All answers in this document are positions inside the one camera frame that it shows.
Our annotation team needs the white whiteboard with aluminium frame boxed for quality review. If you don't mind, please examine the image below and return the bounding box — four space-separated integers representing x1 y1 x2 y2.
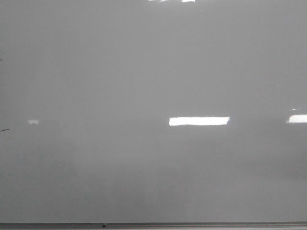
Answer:
0 0 307 223

